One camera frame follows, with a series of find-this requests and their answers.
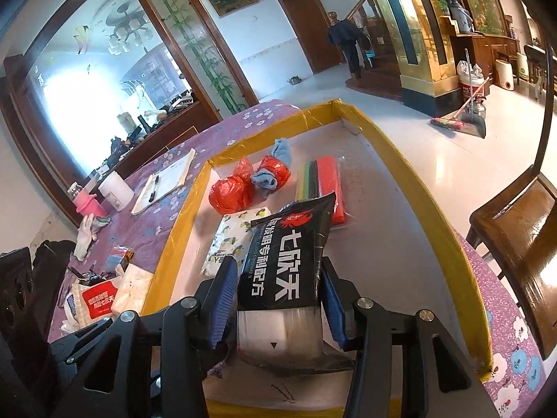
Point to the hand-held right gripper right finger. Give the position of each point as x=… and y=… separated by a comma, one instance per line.
x=335, y=309

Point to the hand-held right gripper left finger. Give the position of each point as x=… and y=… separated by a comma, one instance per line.
x=219, y=305

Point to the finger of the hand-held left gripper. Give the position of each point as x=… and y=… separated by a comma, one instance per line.
x=82, y=335

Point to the white packet with red label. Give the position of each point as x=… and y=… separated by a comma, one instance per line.
x=98, y=302

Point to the black and clear packet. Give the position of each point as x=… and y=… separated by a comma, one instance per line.
x=283, y=270

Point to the yellow cardboard box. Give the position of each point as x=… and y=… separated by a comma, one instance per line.
x=391, y=226

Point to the multicolour sponge pack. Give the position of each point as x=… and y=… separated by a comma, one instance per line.
x=328, y=178

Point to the light blue towel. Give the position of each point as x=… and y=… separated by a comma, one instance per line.
x=263, y=179

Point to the lemon print tissue pack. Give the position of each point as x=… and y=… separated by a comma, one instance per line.
x=226, y=235

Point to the white plastic bag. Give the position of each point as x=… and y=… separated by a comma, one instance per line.
x=135, y=285

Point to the black bag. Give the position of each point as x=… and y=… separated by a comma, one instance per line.
x=50, y=265

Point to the blue and orange packet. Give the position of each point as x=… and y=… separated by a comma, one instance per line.
x=117, y=257

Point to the white glove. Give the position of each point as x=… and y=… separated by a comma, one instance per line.
x=85, y=235

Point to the pink bottle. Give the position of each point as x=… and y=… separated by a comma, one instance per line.
x=89, y=204

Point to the black pen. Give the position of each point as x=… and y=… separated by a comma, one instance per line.
x=153, y=189

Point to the white notepad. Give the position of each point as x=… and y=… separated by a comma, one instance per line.
x=169, y=176

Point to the white plastic jar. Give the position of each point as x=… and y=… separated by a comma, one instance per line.
x=115, y=191

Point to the wooden sideboard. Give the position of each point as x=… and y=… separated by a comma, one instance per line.
x=174, y=133

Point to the brown wooden chair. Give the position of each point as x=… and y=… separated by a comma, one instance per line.
x=518, y=235

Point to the broom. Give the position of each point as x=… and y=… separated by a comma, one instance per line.
x=446, y=124

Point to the wooden staircase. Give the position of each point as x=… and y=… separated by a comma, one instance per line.
x=378, y=74

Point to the red and white bucket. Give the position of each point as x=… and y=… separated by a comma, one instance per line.
x=470, y=85

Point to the brown wooden door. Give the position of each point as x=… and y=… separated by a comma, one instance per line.
x=309, y=30

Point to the white humidifier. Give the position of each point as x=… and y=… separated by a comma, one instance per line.
x=504, y=76

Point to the wooden side cabinet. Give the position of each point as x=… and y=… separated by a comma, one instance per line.
x=483, y=48

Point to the wood-framed wall mirror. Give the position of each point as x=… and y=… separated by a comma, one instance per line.
x=87, y=96

